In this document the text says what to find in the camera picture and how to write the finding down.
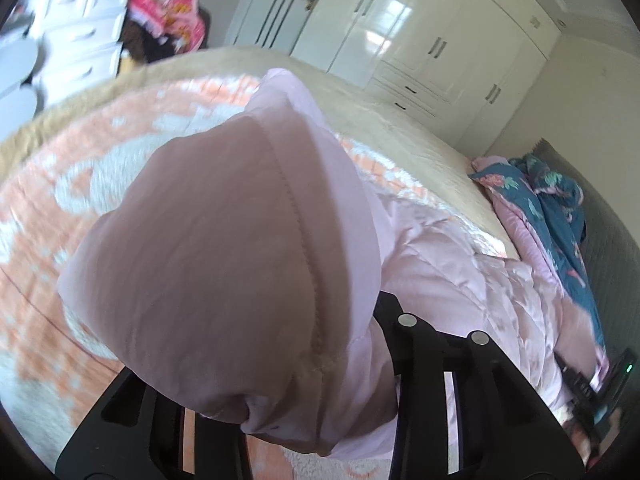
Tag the teal floral quilt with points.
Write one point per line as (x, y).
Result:
(555, 200)

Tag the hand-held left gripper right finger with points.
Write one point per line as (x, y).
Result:
(392, 312)

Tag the grey scalloped panel board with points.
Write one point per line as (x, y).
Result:
(17, 60)

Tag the orange and white patterned blanket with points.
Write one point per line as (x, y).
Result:
(75, 200)

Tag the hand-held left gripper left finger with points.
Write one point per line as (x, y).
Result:
(125, 435)

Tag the light pink padded jacket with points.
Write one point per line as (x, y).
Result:
(225, 260)

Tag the white door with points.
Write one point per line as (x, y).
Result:
(265, 10)

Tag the beige plush bed cover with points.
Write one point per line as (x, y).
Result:
(400, 125)

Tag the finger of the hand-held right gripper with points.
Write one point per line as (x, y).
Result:
(577, 380)

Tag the cardboard box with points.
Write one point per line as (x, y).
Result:
(126, 66)

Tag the white glossy wardrobe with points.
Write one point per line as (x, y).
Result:
(425, 40)

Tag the white chest of drawers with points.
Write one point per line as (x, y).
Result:
(80, 35)

